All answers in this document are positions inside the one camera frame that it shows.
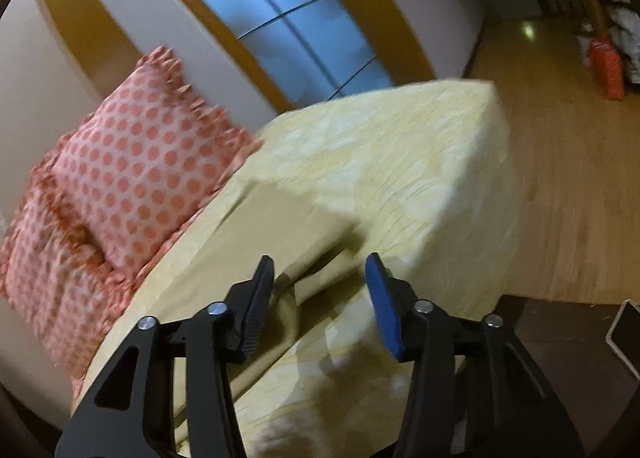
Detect beige khaki pants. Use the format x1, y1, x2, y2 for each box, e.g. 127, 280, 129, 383
84, 183, 372, 424

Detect pink polka dot pillow rear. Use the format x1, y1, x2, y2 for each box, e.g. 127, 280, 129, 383
1, 178, 134, 395

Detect pink polka dot pillow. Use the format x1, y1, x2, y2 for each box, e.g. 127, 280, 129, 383
1, 178, 134, 395
53, 46, 262, 279

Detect pink polka dot pillow front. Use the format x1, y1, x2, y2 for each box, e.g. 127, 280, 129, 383
53, 46, 262, 279

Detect yellow patterned bed cover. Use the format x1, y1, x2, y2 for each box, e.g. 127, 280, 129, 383
71, 76, 522, 458

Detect orange bag on floor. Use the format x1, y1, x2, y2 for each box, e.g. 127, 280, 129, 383
589, 36, 626, 100

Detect blue glass window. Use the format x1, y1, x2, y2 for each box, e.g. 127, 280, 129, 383
203, 0, 393, 108

